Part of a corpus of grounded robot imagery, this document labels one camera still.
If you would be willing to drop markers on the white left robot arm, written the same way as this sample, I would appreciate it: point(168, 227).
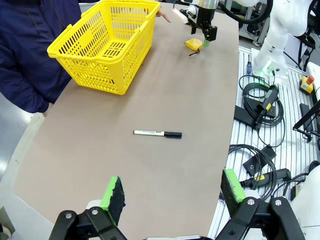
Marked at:
point(310, 205)

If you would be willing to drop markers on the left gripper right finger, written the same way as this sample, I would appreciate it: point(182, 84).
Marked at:
point(250, 220)

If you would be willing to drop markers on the person's left hand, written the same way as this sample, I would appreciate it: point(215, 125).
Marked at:
point(162, 14)

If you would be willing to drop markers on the yellow emergency stop box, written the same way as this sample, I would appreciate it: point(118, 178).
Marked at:
point(307, 85)

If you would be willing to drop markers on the person's right forearm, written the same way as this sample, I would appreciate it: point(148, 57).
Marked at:
point(25, 95)

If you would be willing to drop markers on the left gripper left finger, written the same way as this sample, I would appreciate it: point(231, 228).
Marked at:
point(112, 200)

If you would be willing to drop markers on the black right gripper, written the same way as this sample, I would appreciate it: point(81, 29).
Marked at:
point(206, 16)

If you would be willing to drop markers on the grey slotted mounting plate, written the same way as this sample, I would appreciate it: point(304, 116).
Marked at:
point(290, 140)

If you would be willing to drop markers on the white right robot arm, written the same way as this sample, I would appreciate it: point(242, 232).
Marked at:
point(272, 45)

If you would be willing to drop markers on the black flat mounting plate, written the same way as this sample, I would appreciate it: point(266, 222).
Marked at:
point(260, 160)
point(243, 115)

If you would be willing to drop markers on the black camera stand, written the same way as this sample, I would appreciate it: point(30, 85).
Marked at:
point(308, 117)

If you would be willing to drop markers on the person in navy jacket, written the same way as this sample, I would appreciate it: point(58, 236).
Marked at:
point(30, 37)

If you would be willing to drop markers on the white marker with black cap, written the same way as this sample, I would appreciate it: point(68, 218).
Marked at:
point(150, 132)

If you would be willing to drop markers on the white side desk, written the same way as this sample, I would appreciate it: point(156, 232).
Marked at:
point(314, 71)

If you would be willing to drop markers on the yellow tape measure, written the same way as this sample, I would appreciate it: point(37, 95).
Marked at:
point(193, 43)

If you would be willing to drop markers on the yellow plastic shopping basket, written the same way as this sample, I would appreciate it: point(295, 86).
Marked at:
point(100, 62)

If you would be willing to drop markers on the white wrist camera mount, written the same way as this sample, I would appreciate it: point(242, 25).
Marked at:
point(179, 14)

